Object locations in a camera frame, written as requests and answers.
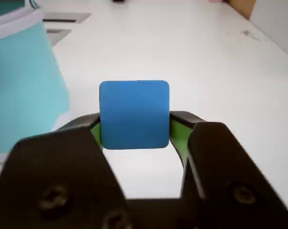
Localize brown cardboard box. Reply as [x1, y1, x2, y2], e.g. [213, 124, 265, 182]
[226, 0, 257, 21]

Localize silver table cable port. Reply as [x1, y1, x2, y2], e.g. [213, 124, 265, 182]
[42, 11, 92, 24]

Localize blue cube block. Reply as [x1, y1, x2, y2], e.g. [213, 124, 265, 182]
[99, 80, 170, 150]

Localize teal bin with dome lid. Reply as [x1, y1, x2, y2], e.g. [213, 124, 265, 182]
[0, 0, 71, 165]

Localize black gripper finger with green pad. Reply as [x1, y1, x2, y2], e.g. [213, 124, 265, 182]
[169, 111, 288, 229]
[0, 112, 135, 229]

